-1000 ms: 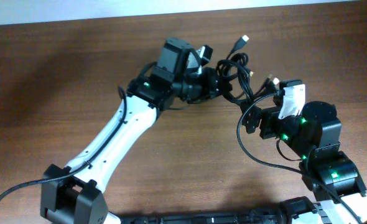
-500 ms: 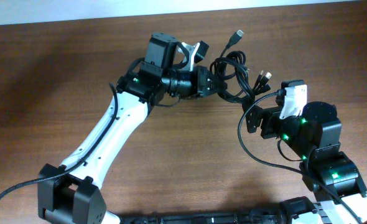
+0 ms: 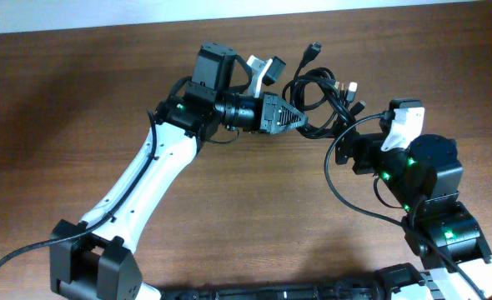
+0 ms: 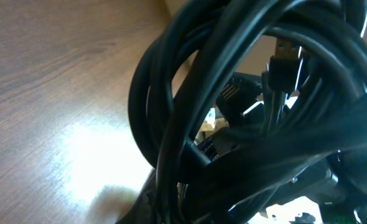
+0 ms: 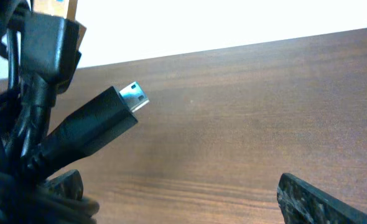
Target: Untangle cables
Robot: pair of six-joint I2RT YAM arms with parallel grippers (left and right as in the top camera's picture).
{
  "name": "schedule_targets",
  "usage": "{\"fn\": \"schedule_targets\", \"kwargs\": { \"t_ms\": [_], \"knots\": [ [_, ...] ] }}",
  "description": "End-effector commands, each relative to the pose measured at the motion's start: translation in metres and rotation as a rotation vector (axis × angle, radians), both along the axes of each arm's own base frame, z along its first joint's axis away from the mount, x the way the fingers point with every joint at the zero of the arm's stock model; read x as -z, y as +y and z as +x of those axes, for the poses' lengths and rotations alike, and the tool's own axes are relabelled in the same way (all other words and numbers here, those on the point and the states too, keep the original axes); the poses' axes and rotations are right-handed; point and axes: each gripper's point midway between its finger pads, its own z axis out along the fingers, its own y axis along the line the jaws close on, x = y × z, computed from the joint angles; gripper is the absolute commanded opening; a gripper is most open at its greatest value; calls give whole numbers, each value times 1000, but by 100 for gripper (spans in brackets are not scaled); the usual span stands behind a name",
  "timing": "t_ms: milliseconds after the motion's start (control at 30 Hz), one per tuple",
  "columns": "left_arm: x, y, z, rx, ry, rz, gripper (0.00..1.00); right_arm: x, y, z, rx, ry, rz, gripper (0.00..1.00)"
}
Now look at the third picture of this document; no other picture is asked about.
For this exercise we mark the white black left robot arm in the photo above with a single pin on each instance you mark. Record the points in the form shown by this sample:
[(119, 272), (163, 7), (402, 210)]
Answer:
[(95, 259)]

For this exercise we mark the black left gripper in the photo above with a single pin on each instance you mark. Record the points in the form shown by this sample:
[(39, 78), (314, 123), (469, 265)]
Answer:
[(268, 112)]

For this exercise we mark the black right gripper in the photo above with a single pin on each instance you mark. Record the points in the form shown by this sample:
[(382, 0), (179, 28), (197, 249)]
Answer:
[(370, 145)]

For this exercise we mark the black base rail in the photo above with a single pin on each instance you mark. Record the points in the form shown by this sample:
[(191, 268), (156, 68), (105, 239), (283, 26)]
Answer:
[(400, 281)]

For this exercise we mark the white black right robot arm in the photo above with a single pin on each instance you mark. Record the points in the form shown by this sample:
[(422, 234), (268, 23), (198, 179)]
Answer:
[(424, 178)]

